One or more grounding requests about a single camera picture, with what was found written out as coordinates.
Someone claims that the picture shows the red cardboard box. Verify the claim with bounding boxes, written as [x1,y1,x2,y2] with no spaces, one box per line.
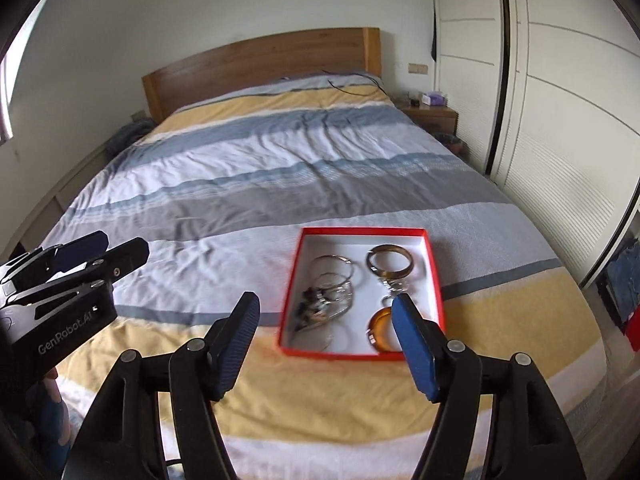
[277,226,447,362]

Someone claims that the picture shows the orange translucent bangle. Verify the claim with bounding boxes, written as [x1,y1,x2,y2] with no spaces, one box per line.
[367,309,403,353]

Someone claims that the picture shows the dark brown wide bangle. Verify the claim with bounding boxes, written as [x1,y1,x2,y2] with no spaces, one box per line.
[366,244,416,280]

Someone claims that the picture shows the white sliding wardrobe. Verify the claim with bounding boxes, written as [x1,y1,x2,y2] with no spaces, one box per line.
[430,0,640,286]

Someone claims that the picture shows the silver keychain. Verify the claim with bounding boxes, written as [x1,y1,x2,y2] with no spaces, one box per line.
[382,275,411,306]

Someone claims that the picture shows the person's left hand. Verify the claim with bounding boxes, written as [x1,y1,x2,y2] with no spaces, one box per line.
[41,367,63,403]

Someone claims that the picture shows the blue cloth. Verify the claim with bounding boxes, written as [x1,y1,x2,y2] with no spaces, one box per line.
[41,400,72,468]

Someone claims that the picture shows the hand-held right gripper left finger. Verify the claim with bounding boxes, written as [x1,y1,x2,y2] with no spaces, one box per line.
[65,291,262,480]

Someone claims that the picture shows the blue jeans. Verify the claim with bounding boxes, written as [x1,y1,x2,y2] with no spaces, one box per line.
[597,240,640,331]

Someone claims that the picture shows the wooden headboard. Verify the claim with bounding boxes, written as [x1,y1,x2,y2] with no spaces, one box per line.
[141,27,383,123]

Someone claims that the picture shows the dark waste bin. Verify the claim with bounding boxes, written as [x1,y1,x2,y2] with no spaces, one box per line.
[432,131,467,157]

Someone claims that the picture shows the red object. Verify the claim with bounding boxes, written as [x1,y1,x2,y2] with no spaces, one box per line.
[622,317,640,353]

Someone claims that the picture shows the wooden nightstand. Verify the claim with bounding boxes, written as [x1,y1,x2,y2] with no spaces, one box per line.
[400,104,460,135]

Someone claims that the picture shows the twisted silver bangle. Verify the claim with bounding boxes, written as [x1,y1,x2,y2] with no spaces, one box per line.
[314,272,355,297]

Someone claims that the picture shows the brown wooden bead bracelet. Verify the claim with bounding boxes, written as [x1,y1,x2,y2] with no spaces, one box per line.
[292,287,326,331]

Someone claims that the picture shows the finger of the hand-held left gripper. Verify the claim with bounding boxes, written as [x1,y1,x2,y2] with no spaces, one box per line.
[0,231,110,292]
[0,238,150,314]

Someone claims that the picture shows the striped duvet bed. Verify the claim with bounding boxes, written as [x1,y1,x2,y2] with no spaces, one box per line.
[37,72,608,480]

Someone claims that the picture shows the thin silver bangle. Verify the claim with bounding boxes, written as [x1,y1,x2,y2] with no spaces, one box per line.
[292,317,351,353]
[312,254,357,281]

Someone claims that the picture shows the black cable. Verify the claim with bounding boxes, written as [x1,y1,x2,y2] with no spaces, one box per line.
[322,69,383,97]

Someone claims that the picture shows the blue-grey cloth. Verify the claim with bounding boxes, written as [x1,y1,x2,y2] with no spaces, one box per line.
[102,119,153,156]

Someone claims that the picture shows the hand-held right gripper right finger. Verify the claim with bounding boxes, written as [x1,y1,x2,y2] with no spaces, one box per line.
[391,293,587,480]

